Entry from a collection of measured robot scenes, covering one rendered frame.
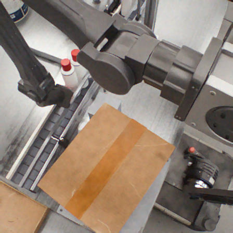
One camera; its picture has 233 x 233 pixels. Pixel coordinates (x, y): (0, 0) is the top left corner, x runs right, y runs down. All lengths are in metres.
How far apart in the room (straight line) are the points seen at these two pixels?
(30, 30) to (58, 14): 0.91
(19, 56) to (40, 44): 0.59
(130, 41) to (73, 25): 0.09
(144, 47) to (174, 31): 0.97
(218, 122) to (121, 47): 0.18
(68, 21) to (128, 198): 0.44
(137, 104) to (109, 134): 0.39
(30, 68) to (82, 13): 0.32
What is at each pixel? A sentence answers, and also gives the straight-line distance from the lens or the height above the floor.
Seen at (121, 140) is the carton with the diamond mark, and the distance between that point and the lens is 0.67.
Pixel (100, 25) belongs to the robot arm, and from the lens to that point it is 0.39.
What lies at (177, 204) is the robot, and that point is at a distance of 1.55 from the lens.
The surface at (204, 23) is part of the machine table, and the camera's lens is 1.42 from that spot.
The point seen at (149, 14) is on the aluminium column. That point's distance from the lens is 1.14.
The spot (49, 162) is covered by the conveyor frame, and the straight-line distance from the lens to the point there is 0.94.
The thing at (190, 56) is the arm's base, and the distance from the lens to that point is 0.35.
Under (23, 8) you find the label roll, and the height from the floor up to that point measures 0.92.
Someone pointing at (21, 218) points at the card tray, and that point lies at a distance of 0.98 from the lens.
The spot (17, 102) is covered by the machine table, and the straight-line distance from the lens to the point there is 1.14.
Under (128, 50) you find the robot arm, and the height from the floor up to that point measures 1.46.
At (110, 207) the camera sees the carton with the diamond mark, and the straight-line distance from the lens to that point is 0.63.
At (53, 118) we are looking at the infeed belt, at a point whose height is 0.88.
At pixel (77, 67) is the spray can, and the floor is 1.03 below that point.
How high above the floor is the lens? 1.75
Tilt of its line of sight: 65 degrees down
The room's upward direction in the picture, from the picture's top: straight up
